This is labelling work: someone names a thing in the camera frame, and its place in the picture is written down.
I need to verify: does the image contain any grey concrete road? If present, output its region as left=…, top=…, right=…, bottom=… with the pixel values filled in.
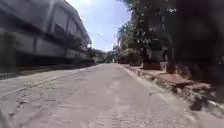
left=0, top=63, right=224, bottom=128

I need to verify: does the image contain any row of leafy trees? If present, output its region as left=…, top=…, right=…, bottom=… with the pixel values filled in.
left=114, top=0, right=224, bottom=84

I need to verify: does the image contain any dirt and rubble sidewalk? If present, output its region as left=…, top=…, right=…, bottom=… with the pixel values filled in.
left=120, top=63, right=224, bottom=118

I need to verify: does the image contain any grey concrete building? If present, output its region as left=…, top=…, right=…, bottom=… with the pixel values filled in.
left=0, top=0, right=94, bottom=75

